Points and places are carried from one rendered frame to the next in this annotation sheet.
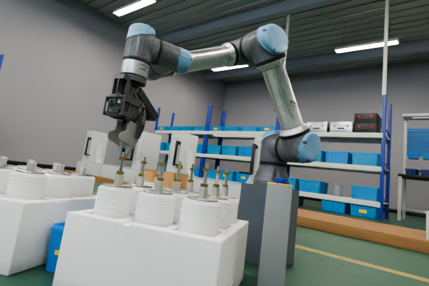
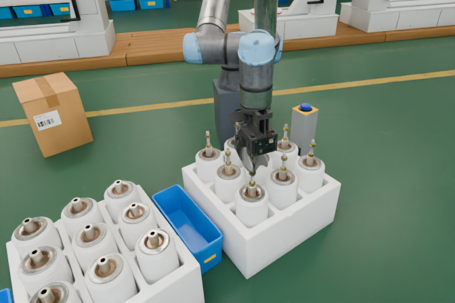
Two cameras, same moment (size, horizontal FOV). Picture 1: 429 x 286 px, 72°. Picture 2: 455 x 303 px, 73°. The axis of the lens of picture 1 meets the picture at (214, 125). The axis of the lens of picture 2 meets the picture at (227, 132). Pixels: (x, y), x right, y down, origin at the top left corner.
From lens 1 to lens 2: 104 cm
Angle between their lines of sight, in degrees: 63
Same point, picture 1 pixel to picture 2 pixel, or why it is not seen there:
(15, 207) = (191, 274)
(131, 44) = (267, 73)
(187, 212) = (315, 179)
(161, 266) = (312, 216)
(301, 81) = not seen: outside the picture
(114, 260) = (286, 235)
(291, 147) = not seen: hidden behind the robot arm
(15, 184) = (166, 262)
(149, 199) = (293, 189)
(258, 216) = not seen: hidden behind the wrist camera
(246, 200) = (226, 107)
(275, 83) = (271, 7)
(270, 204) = (307, 127)
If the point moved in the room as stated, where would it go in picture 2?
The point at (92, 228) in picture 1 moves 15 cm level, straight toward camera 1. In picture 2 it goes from (269, 232) to (323, 247)
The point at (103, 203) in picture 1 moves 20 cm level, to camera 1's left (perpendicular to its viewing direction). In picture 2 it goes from (261, 214) to (214, 263)
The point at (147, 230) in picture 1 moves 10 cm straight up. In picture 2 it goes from (304, 207) to (307, 182)
